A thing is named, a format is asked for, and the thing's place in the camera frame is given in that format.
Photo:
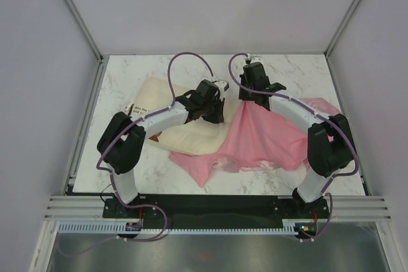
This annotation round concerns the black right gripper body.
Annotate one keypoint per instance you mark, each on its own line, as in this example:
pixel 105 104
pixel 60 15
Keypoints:
pixel 245 94

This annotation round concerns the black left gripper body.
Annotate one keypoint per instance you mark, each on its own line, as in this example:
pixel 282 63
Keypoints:
pixel 212 111

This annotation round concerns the cream pillow with bear print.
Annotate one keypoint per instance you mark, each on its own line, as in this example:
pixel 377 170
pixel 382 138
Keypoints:
pixel 194 138

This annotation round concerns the pink satin pillowcase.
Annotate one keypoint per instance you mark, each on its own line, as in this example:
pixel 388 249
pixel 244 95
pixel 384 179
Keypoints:
pixel 255 137

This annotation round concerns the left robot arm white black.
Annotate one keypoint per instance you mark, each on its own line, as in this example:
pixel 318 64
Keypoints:
pixel 122 142

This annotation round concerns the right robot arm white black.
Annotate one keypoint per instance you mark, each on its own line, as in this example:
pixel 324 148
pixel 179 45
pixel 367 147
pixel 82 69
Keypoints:
pixel 330 145

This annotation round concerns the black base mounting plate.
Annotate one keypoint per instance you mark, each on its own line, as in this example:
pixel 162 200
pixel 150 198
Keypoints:
pixel 196 212

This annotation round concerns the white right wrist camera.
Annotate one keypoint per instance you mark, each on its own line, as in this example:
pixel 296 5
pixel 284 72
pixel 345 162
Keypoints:
pixel 252 58

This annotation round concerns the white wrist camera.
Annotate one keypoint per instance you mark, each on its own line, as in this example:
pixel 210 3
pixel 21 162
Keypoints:
pixel 252 58
pixel 223 85

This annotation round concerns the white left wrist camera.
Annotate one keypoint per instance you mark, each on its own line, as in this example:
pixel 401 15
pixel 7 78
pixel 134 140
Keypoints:
pixel 223 85

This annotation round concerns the right aluminium frame post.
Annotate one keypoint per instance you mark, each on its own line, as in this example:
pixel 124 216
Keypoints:
pixel 351 10

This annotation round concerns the aluminium frame post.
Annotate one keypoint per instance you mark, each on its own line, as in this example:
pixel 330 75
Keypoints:
pixel 351 10
pixel 84 30

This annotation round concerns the aluminium front rail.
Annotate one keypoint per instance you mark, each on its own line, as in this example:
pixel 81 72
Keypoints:
pixel 345 208

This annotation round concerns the left aluminium frame post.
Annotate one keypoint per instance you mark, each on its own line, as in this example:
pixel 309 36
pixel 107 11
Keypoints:
pixel 84 30

